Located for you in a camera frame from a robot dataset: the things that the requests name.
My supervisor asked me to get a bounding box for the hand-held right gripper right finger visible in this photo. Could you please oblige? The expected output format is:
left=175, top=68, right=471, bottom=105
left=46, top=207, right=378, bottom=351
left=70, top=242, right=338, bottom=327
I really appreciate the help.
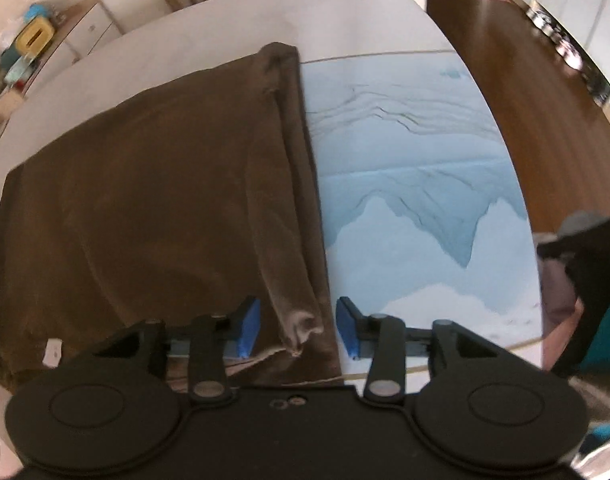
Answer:
left=336, top=297, right=506, bottom=403

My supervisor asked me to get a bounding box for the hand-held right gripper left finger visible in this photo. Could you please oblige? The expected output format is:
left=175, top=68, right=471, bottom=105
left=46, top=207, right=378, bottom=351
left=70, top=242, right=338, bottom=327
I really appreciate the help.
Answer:
left=92, top=297, right=262, bottom=403

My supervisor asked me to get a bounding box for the brown shirt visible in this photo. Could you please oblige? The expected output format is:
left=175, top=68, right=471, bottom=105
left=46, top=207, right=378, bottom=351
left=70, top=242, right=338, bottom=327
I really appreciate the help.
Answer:
left=0, top=42, right=344, bottom=394

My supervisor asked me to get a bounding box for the person's clothed body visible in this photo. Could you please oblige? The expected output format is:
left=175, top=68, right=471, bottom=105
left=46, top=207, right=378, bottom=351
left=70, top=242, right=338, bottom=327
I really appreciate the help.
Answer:
left=532, top=211, right=610, bottom=480

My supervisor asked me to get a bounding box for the white wooden sideboard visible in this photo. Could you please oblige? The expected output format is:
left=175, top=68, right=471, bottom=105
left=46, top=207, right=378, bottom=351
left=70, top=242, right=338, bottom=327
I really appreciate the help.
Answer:
left=24, top=0, right=124, bottom=94

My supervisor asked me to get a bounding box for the pale green mug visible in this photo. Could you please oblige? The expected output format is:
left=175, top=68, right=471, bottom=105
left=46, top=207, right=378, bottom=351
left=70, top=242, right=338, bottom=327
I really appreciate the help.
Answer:
left=5, top=57, right=34, bottom=84

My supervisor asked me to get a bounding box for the row of shoes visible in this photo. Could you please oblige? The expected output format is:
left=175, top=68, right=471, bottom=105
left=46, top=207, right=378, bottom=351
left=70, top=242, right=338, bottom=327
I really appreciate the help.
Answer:
left=528, top=2, right=610, bottom=107

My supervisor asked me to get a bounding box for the yellow tissue box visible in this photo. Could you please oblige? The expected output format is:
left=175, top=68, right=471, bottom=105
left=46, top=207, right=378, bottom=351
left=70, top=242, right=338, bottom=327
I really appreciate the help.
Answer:
left=15, top=17, right=54, bottom=54

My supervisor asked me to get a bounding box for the white hallway cabinet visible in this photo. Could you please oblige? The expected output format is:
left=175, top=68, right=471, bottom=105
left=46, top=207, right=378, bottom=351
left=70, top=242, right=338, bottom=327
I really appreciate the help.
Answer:
left=485, top=0, right=610, bottom=131

